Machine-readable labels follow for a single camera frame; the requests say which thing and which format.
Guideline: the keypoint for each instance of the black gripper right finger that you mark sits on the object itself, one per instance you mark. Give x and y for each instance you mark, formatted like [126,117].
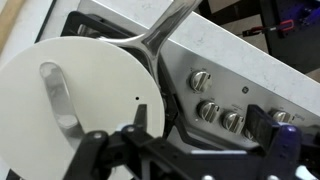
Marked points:
[283,153]

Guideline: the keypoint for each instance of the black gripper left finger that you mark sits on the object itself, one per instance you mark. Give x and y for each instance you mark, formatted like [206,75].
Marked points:
[100,153]

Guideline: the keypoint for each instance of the silver stove knob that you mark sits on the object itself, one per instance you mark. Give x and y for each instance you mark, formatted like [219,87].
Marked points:
[281,116]
[200,81]
[233,122]
[208,111]

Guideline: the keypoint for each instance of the red black bar clamp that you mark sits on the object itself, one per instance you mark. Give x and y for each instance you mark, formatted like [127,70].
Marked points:
[286,25]

